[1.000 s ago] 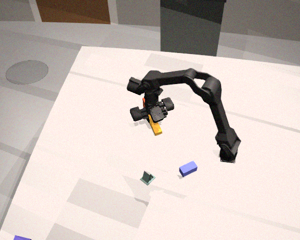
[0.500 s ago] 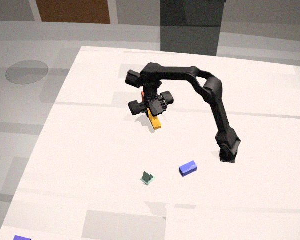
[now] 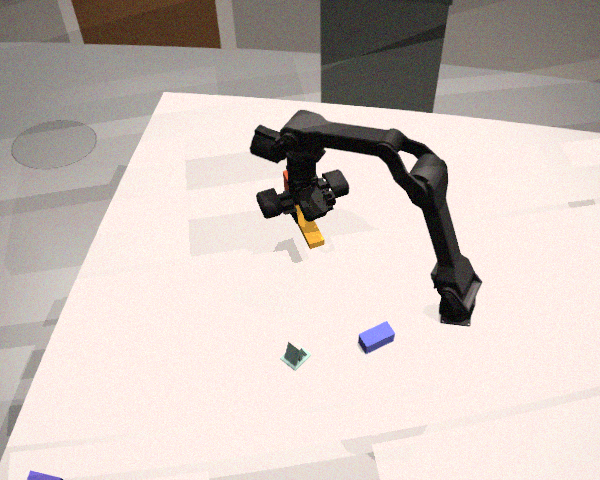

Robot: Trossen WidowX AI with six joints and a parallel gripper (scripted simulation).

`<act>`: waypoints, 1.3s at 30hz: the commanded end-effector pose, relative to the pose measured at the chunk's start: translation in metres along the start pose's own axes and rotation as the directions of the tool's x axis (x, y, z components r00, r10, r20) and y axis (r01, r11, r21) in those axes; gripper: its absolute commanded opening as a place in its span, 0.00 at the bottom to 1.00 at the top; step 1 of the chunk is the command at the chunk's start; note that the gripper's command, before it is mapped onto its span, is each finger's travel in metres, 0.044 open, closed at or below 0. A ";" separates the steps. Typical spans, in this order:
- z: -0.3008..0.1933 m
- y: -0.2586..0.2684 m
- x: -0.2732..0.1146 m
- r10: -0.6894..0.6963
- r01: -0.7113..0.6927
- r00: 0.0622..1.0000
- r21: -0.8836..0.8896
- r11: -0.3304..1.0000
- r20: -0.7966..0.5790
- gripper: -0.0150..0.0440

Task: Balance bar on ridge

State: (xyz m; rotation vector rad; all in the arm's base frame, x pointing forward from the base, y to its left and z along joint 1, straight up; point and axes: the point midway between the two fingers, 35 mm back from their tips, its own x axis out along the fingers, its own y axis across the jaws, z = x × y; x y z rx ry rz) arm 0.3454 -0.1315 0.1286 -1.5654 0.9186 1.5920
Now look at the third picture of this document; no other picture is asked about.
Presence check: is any blue rectangular block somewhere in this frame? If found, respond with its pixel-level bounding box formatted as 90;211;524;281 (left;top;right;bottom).
357;321;396;355

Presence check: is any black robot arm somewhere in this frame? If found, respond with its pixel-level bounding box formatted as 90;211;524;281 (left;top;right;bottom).
249;110;482;327

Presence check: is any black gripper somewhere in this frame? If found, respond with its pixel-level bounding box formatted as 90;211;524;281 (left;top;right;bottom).
256;165;350;224

